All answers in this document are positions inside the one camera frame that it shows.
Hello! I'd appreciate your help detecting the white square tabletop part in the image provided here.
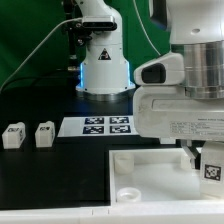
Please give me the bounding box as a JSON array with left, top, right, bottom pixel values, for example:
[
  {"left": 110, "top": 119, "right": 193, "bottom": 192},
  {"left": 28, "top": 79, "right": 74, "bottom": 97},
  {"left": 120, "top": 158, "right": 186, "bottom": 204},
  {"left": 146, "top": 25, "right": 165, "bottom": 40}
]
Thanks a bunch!
[{"left": 109, "top": 148, "right": 221, "bottom": 204}]

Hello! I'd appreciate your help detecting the white cable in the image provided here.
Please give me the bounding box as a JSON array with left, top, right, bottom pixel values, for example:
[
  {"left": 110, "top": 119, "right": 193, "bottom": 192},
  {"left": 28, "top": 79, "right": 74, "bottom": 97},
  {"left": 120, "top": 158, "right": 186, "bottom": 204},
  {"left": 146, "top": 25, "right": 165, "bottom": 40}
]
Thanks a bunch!
[
  {"left": 0, "top": 17, "right": 83, "bottom": 93},
  {"left": 132, "top": 0, "right": 162, "bottom": 57}
]

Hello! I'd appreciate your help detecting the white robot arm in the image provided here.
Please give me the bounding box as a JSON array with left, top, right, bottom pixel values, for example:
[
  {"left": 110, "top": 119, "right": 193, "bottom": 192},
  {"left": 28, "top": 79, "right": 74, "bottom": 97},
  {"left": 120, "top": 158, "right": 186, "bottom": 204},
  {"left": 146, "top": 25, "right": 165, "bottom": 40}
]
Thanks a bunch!
[{"left": 68, "top": 0, "right": 224, "bottom": 171}]

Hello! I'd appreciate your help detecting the white cable right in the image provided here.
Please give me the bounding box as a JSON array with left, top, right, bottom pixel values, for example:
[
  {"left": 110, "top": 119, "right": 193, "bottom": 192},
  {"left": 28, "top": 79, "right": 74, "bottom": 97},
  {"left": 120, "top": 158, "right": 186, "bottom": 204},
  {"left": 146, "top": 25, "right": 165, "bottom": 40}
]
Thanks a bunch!
[{"left": 132, "top": 0, "right": 162, "bottom": 57}]

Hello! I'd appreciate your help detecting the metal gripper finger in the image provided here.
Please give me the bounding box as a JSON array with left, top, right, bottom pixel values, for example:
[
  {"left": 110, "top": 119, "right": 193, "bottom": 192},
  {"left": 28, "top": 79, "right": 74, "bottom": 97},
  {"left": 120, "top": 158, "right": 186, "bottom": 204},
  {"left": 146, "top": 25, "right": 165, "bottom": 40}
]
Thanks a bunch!
[{"left": 180, "top": 140, "right": 199, "bottom": 169}]

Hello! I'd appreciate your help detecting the white obstacle front rail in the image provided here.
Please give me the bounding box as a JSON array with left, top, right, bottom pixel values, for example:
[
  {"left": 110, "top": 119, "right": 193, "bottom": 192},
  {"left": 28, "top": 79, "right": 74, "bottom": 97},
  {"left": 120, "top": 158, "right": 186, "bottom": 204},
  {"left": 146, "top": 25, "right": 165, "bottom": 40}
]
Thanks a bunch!
[{"left": 0, "top": 201, "right": 224, "bottom": 224}]

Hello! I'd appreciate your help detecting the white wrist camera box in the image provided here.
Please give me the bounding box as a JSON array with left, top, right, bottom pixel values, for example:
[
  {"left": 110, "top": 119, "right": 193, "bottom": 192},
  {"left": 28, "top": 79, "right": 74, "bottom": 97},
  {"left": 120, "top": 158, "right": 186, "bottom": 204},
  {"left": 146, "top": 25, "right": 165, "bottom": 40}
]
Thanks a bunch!
[{"left": 134, "top": 52, "right": 185, "bottom": 86}]

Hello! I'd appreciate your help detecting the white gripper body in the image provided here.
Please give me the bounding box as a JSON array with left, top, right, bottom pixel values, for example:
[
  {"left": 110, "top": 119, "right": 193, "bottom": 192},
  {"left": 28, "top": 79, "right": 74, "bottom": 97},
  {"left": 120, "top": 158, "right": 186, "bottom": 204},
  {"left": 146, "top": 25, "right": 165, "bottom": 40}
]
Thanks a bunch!
[{"left": 133, "top": 86, "right": 224, "bottom": 141}]

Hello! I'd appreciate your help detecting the white sheet with markers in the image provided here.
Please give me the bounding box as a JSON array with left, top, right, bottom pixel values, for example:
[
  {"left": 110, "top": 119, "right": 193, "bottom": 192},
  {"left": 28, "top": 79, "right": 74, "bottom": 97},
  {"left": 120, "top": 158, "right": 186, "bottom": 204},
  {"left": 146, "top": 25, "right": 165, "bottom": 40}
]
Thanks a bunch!
[{"left": 58, "top": 115, "right": 137, "bottom": 137}]

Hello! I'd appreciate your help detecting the white cable left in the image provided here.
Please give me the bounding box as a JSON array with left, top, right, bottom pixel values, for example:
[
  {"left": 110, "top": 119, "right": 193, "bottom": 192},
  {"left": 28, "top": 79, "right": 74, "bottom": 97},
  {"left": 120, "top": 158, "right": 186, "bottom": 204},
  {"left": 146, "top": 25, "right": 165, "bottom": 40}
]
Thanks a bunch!
[{"left": 0, "top": 17, "right": 83, "bottom": 93}]

